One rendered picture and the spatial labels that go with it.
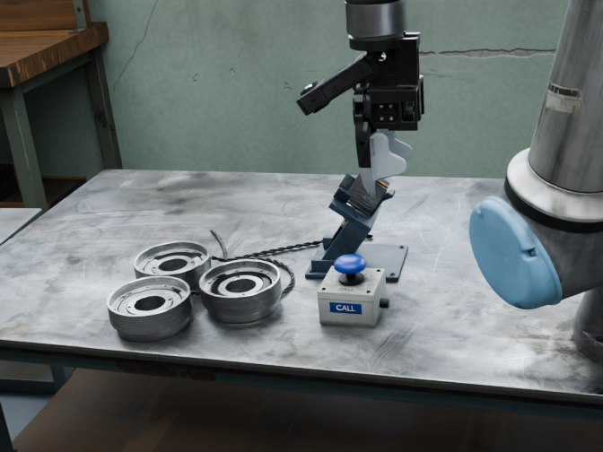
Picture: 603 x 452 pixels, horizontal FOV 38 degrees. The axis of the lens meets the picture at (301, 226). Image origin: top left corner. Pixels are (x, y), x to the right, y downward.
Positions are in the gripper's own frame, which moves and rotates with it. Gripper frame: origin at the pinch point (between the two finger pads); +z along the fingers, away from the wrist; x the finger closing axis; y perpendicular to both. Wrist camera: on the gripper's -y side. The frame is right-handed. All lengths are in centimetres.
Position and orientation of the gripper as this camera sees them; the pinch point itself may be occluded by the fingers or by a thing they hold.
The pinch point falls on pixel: (369, 184)
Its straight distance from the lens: 118.1
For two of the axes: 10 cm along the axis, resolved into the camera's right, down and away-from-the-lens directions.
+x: 2.4, -4.2, 8.8
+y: 9.7, 0.2, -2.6
